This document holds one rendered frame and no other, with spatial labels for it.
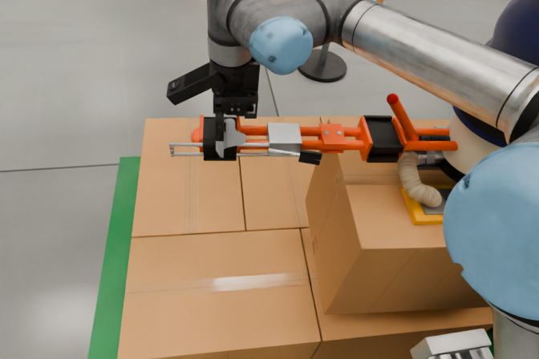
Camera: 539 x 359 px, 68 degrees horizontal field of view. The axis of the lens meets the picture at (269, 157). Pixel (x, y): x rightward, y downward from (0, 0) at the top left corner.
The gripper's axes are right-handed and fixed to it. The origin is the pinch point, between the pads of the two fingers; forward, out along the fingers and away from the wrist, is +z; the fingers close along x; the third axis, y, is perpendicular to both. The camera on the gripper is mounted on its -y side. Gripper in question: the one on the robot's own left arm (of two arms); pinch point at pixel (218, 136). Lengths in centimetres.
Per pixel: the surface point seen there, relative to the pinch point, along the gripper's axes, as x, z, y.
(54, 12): 252, 119, -134
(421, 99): 156, 121, 146
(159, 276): 0, 65, -19
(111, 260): 33, 119, -51
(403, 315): -16, 66, 59
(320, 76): 176, 117, 73
